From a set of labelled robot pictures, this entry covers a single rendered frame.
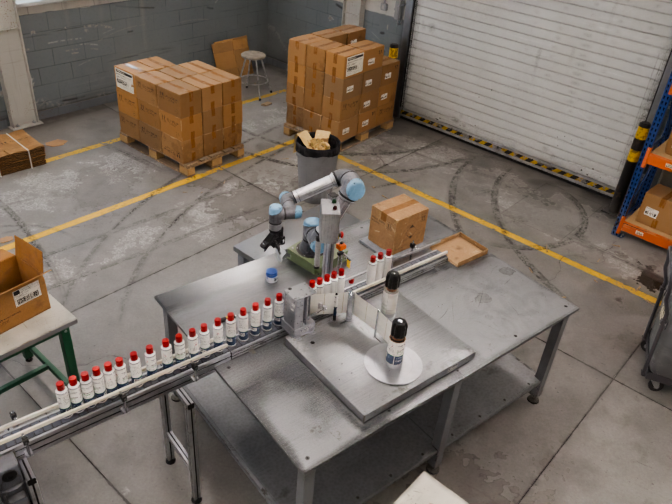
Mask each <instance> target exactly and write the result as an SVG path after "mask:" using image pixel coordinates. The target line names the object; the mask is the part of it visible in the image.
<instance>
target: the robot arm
mask: <svg viewBox="0 0 672 504"><path fill-rule="evenodd" d="M335 186H336V187H339V186H341V188H340V190H339V191H338V193H339V206H340V215H341V216H340V220H341V218H342V217H343V215H344V214H345V212H346V210H347V209H348V207H349V206H350V204H351V203H353V202H355V201H356V200H358V199H361V198H362V197H363V195H364V193H365V186H364V183H363V181H362V180H361V179H360V177H359V176H358V174H357V172H356V171H355V170H353V169H350V168H343V169H339V170H336V171H333V172H331V174H330V175H328V176H326V177H324V178H322V179H319V180H317V181H315V182H313V183H310V184H308V185H306V186H304V187H301V188H299V189H297V190H295V191H292V192H290V193H289V192H288V191H284V192H282V193H281V194H280V196H279V199H280V203H281V204H282V206H281V205H280V204H276V203H274V204H271V205H270V207H269V231H270V233H269V234H268V235H267V236H266V238H265V239H264V240H263V242H262V243H261V244H260V247H261V248H263V249H264V252H265V251H266V250H267V249H268V247H269V246H271V247H273V248H276V250H275V252H276V253H277V257H278V259H279V261H280V262H282V257H283V256H284V255H285V254H286V251H285V250H282V249H281V247H280V245H281V244H282V245H284V244H285V236H283V227H282V220H287V219H296V218H301V217H302V208H301V206H297V205H295V204H296V203H298V202H301V201H303V200H305V199H307V198H310V197H312V196H314V195H317V194H319V193H321V192H323V191H326V190H328V189H330V188H332V187H335ZM316 236H319V218H317V217H308V218H306V219H305V220H304V223H303V239H302V241H301V243H300V245H299V250H300V251H301V252H302V253H303V254H305V255H308V256H315V243H316V240H315V239H316ZM283 239H284V243H283Z"/></svg>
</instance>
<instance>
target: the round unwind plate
mask: <svg viewBox="0 0 672 504"><path fill-rule="evenodd" d="M387 346H388V343H383V344H379V345H376V346H374V347H372V348H371V349H369V350H368V351H367V353H366V355H365V357H364V365H365V368H366V370H367V371H368V372H369V374H370V375H371V376H373V377H374V378H375V379H377V380H379V381H381V382H384V383H387V384H392V385H404V384H408V383H411V382H413V381H415V380H416V379H417V378H418V377H419V376H420V375H421V373H422V369H423V365H422V361H421V359H420V357H419V356H418V355H417V354H416V353H415V352H414V351H413V350H411V349H410V348H408V347H406V346H405V348H404V354H403V360H402V366H401V367H400V368H397V369H392V368H389V367H388V366H387V365H386V364H385V359H386V353H387Z"/></svg>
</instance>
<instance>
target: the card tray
mask: <svg viewBox="0 0 672 504"><path fill-rule="evenodd" d="M430 249H431V250H432V251H433V250H439V251H440V252H444V251H448V253H447V254H446V255H447V257H448V261H449V262H450V263H452V264H453V265H455V266H456V267H460V266H462V265H464V264H466V263H468V262H470V261H473V260H475V259H477V258H479V257H481V256H484V255H486V254H487V253H488V248H486V247H484V246H483V245H481V244H479V243H478V242H476V241H475V240H473V239H471V238H470V237H468V236H467V235H465V234H463V233H462V232H458V233H456V234H454V235H451V236H449V237H446V238H444V239H441V242H440V243H438V244H435V245H433V246H430Z"/></svg>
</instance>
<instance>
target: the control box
mask: <svg viewBox="0 0 672 504"><path fill-rule="evenodd" d="M336 202H337V203H336V204H332V201H331V199H321V202H320V217H319V238H320V243H326V244H337V243H338V239H339V225H340V216H341V215H340V208H339V200H336ZM334 205H336V206H337V211H334V210H332V209H333V206H334Z"/></svg>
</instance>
